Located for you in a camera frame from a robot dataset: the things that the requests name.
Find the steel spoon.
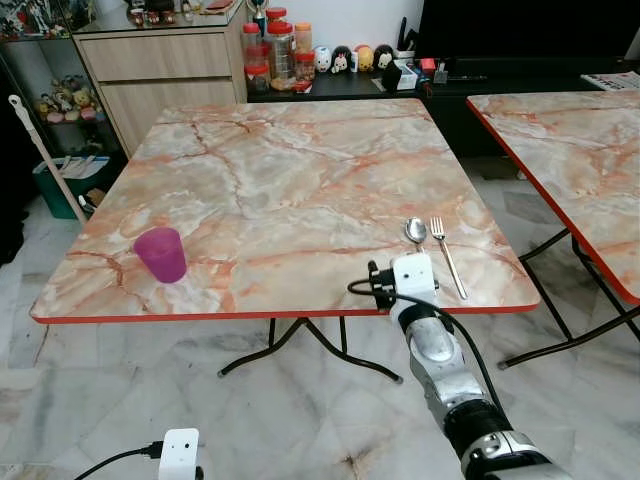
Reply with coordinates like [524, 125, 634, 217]
[404, 218, 431, 255]

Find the steel fork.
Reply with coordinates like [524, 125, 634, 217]
[430, 217, 469, 301]

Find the marble pattern folding table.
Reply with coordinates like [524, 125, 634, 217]
[30, 97, 542, 384]
[466, 92, 640, 369]

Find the black low tv console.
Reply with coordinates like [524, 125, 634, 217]
[250, 60, 640, 158]

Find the small white box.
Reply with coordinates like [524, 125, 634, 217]
[385, 62, 421, 93]

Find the purple plastic cup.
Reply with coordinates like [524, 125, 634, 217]
[133, 227, 188, 284]

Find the large clear jar red lid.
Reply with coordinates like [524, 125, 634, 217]
[266, 20, 297, 83]

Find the clear jar orange lid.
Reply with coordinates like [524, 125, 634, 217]
[294, 22, 314, 53]

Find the tall clear jar red lid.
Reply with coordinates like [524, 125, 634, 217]
[243, 23, 267, 66]

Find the black television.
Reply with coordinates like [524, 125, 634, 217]
[415, 0, 640, 61]

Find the printed magazine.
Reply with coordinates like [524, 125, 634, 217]
[582, 72, 640, 93]

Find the light wooden drawer cabinet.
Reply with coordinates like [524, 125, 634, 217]
[75, 10, 249, 156]

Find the green plastic bin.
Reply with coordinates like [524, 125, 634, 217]
[33, 155, 126, 219]

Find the pale mop stick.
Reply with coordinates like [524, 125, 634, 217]
[8, 95, 93, 223]

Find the glass display shelf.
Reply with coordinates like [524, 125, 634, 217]
[0, 35, 126, 166]

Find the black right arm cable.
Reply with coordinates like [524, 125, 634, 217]
[348, 278, 506, 421]

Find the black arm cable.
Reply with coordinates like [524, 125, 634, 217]
[72, 440, 166, 480]
[348, 278, 506, 421]

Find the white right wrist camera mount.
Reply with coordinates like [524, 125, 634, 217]
[390, 253, 439, 307]

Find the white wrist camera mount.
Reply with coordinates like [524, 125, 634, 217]
[158, 428, 201, 480]
[390, 253, 439, 307]

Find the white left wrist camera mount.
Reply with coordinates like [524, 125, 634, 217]
[158, 428, 201, 480]

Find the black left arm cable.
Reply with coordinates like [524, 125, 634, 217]
[72, 440, 166, 480]

